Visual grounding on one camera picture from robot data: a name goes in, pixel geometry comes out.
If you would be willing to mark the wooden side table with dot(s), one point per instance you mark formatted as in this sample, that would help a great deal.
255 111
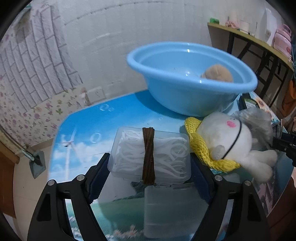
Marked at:
269 65

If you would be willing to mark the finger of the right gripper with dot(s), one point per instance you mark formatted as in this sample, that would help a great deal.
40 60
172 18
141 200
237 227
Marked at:
287 144

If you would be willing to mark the long clear plastic case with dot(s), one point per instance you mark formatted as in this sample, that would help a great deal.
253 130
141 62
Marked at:
172 211

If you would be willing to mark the green small box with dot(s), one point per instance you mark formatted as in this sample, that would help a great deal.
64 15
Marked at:
215 21

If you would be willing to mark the beige plush toy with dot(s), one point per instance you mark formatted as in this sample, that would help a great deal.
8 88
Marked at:
219 73

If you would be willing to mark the blue plastic basin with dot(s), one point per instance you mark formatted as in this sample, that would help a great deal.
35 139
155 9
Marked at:
173 74

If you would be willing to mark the white plush with yellow net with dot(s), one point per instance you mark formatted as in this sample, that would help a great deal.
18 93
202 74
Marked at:
224 143

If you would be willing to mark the dustpan with handle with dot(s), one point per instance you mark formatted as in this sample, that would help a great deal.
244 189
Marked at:
36 159

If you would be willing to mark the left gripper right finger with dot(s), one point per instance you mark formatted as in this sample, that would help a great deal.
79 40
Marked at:
234 210

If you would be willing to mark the bag of white balls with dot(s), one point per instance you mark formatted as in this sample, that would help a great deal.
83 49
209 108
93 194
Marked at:
260 124

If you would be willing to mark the clear box of floss picks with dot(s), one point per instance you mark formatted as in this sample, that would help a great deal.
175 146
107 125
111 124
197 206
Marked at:
149 156

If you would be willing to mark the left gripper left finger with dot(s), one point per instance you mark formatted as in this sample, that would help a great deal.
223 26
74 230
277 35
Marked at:
69 203

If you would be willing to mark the white cup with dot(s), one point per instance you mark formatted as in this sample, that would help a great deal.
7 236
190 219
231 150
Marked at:
244 26

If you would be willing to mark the white kettle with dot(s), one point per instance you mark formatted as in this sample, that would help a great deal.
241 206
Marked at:
270 21

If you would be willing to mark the black lotion bottle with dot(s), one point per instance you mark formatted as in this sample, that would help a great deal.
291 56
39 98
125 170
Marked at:
246 102

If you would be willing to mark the pink lunch jar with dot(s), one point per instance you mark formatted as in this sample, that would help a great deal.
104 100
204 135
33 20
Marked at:
282 40

